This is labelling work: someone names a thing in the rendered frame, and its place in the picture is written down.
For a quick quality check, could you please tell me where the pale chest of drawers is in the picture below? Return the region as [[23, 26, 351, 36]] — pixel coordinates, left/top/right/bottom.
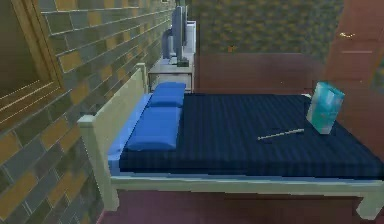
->
[[147, 20, 197, 94]]

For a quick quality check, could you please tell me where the blue pillow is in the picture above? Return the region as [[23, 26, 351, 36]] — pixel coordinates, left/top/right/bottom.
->
[[125, 106, 183, 153], [147, 81, 187, 109]]

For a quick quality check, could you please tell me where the thin pale stick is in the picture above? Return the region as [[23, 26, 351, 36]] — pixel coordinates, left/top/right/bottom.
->
[[257, 128, 305, 141]]

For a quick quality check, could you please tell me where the light blue box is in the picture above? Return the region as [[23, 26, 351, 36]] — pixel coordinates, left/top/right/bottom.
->
[[305, 81, 346, 135]]

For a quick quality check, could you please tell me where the reddish brown room door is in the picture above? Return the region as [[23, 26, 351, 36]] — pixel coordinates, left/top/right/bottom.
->
[[324, 0, 384, 88]]

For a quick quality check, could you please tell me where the dark brown low cupboard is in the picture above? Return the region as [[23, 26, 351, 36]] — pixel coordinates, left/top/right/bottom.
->
[[194, 52, 326, 95]]

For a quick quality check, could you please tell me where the gold framed wall picture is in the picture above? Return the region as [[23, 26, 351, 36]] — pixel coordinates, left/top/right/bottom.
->
[[0, 0, 66, 132]]

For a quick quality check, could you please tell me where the grey flat television set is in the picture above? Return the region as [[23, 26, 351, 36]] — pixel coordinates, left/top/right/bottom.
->
[[161, 5, 189, 68]]

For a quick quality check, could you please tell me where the pale wooden bed, blue cover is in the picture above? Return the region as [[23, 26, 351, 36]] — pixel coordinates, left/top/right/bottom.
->
[[77, 62, 384, 222]]

